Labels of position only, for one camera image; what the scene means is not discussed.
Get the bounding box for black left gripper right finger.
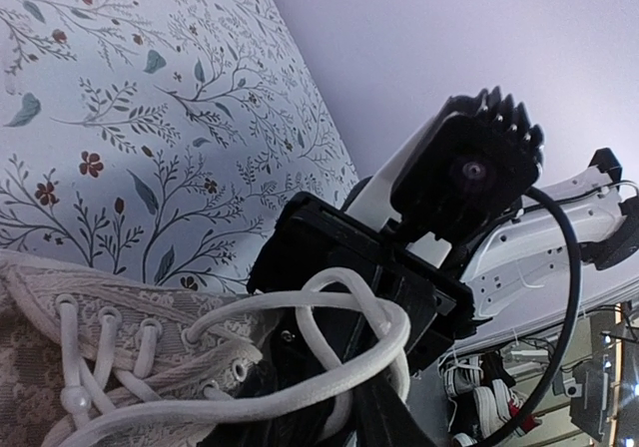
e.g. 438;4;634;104
343;368;435;447

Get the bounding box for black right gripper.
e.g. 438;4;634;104
247;193;474;371

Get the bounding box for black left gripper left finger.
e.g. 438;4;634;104
199;316;349;446

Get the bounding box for cream lace platform sneaker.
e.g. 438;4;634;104
1;250;409;446

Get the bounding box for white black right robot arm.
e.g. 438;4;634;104
248;148;638;372

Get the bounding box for floral patterned table mat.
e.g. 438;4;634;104
1;0;357;292

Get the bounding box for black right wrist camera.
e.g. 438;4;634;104
346;85;546;268

